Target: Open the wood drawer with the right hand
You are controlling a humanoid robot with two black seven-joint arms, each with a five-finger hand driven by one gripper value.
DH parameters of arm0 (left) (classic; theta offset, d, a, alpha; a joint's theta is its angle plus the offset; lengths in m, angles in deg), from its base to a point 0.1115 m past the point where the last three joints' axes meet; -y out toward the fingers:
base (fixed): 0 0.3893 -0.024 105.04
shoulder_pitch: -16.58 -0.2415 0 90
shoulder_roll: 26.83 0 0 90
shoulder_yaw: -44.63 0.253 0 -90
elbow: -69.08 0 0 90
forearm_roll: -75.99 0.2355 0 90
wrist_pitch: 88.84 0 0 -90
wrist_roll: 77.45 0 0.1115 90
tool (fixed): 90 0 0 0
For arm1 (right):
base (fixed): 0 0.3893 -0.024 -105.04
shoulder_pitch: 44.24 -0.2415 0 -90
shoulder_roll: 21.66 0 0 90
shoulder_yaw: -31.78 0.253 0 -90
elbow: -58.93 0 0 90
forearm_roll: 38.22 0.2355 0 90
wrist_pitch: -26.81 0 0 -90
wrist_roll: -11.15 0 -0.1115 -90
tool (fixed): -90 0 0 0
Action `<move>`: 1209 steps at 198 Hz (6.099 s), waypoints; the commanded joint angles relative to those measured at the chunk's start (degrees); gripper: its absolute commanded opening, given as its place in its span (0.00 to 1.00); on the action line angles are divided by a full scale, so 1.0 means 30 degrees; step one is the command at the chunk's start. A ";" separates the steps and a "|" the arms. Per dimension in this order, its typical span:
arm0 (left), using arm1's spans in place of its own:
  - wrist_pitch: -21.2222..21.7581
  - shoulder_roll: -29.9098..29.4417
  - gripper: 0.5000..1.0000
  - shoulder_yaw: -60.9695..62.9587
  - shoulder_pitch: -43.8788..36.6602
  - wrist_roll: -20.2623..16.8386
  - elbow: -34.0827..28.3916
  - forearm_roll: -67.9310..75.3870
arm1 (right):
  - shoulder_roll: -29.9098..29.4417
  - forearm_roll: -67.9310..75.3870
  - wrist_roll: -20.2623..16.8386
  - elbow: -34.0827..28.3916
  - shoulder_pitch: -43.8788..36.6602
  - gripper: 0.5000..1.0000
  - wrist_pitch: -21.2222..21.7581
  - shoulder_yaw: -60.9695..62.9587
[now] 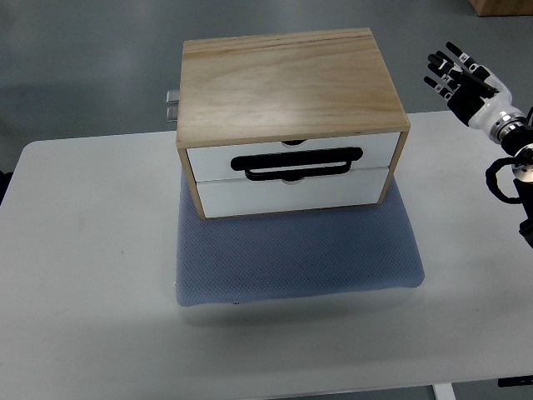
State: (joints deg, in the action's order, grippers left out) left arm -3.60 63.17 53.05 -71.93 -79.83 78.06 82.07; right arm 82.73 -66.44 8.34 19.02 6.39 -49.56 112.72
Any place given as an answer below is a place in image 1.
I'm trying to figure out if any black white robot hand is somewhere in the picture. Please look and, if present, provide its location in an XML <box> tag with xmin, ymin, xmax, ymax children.
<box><xmin>424</xmin><ymin>42</ymin><xmax>526</xmax><ymax>133</ymax></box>

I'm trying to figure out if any white drawer black handle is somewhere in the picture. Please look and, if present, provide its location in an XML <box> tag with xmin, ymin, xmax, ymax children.
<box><xmin>187</xmin><ymin>132</ymin><xmax>400</xmax><ymax>182</ymax></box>

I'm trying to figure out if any metal clamp behind cabinet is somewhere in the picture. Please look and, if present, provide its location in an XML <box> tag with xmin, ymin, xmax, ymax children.
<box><xmin>166</xmin><ymin>89</ymin><xmax>180</xmax><ymax>122</ymax></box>

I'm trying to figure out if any white lower drawer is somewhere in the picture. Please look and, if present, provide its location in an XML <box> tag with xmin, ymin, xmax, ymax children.
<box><xmin>197</xmin><ymin>167</ymin><xmax>389</xmax><ymax>218</ymax></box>

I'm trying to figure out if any wooden drawer cabinet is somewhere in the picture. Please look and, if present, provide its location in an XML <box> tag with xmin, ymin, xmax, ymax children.
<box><xmin>176</xmin><ymin>28</ymin><xmax>410</xmax><ymax>219</ymax></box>

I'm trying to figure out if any white table leg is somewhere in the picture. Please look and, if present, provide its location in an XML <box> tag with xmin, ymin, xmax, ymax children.
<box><xmin>432</xmin><ymin>383</ymin><xmax>456</xmax><ymax>400</ymax></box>

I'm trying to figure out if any blue mesh cushion mat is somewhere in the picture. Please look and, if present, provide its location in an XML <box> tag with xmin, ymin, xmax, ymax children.
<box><xmin>175</xmin><ymin>183</ymin><xmax>425</xmax><ymax>307</ymax></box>

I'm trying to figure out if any black object under table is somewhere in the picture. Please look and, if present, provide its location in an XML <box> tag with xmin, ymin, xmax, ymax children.
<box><xmin>497</xmin><ymin>375</ymin><xmax>533</xmax><ymax>388</ymax></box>

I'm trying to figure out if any cardboard box corner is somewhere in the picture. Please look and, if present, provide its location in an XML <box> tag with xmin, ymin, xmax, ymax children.
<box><xmin>469</xmin><ymin>0</ymin><xmax>532</xmax><ymax>17</ymax></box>

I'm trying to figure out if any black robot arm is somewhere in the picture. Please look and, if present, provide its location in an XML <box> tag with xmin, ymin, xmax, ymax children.
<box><xmin>485</xmin><ymin>109</ymin><xmax>532</xmax><ymax>247</ymax></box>

